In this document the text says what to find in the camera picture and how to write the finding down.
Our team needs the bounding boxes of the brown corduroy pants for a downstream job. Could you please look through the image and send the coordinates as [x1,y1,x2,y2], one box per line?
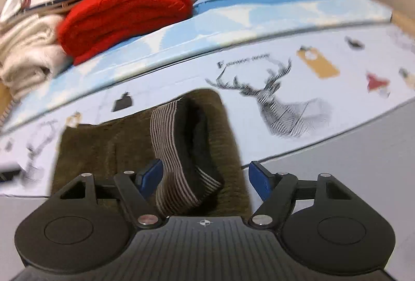
[51,89,251,218]

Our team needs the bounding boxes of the grey printed bed sheet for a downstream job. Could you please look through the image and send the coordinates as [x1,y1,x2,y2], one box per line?
[0,0,415,269]

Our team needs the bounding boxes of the cream folded blanket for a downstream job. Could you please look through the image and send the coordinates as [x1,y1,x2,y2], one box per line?
[1,14,72,100]

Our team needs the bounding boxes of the light blue patterned blanket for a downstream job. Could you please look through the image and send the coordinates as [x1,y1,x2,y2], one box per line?
[0,0,395,136]

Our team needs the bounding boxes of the red folded blanket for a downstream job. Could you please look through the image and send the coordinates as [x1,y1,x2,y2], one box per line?
[58,0,193,65]

